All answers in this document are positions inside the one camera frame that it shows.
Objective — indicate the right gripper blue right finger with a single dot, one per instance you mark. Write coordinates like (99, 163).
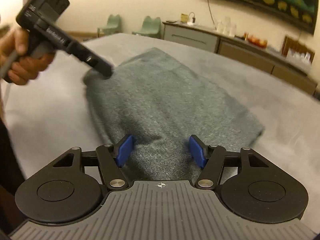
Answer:
(210, 159)

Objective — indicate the clear glass jars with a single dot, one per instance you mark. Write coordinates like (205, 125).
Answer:
(226, 27)

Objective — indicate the green plastic chair far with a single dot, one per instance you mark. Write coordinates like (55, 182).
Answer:
(113, 26)

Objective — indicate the grey knitted garment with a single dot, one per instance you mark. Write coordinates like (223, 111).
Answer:
(161, 103)

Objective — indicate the green plastic chair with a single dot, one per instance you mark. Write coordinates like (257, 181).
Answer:
(151, 27)
(113, 26)

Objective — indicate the green plastic chair near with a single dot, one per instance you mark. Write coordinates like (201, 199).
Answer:
(151, 27)

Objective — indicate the person left hand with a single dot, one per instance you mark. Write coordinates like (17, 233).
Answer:
(26, 68)

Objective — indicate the long grey sideboard cabinet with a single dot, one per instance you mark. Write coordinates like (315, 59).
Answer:
(242, 51)

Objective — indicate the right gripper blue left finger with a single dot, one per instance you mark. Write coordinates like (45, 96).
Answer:
(111, 158)

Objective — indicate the brown box on sideboard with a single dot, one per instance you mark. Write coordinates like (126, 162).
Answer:
(294, 45)

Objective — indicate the orange fruit plate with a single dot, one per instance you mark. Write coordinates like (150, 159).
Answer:
(255, 41)

